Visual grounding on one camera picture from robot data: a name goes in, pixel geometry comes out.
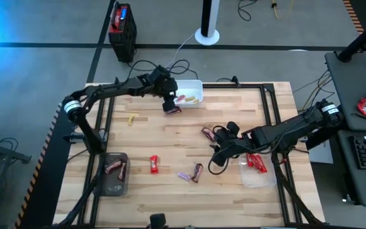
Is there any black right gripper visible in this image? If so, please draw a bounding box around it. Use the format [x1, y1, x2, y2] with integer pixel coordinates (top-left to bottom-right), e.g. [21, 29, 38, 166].
[209, 127, 254, 167]

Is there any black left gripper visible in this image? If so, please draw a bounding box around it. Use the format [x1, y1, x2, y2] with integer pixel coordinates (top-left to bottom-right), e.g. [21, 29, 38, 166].
[152, 68, 179, 112]

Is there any black aluminium table frame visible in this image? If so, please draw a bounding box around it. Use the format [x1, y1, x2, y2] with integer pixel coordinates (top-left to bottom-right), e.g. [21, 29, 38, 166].
[55, 76, 323, 228]

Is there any smoky grey translucent bin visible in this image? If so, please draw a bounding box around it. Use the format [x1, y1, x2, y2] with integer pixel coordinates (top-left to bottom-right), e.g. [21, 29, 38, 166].
[93, 151, 130, 197]

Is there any white plastic bin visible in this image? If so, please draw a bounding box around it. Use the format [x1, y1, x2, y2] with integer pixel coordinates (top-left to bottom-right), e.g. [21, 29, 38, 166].
[173, 79, 204, 109]

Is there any white black pole stand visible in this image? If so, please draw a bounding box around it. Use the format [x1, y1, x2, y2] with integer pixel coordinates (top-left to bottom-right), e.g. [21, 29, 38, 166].
[194, 0, 220, 46]

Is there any black metal stand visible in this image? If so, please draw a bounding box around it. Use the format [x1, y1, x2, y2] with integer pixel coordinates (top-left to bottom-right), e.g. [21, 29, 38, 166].
[0, 128, 32, 166]

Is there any yellow cable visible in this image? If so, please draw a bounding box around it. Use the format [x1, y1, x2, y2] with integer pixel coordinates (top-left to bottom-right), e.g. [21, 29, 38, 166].
[271, 0, 295, 20]

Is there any black box-shaped object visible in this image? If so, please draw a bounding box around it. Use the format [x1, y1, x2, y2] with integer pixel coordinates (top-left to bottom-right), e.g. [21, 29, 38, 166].
[149, 213, 167, 229]

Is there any black floor cable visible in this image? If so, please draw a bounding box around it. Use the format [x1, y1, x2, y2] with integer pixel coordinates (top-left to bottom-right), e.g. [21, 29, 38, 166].
[237, 0, 261, 22]
[126, 59, 200, 80]

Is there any dark grey desk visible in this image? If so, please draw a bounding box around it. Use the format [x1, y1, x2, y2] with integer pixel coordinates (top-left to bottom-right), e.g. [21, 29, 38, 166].
[325, 50, 366, 207]

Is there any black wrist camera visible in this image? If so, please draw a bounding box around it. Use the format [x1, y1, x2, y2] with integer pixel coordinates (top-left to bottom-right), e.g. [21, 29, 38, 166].
[152, 65, 171, 80]
[226, 121, 241, 135]

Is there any black and red case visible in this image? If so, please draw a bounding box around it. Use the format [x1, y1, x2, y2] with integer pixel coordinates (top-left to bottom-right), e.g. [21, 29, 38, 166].
[107, 1, 138, 64]

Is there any white floor cable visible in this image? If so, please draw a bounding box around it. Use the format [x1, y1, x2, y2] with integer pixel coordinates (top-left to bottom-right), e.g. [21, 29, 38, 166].
[165, 31, 197, 69]

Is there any clear plastic bin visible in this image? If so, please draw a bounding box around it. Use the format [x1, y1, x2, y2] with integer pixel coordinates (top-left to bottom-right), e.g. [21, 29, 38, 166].
[238, 152, 278, 188]

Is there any black cable bundle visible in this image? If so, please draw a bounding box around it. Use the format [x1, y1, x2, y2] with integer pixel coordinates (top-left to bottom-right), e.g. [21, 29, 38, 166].
[292, 70, 338, 112]

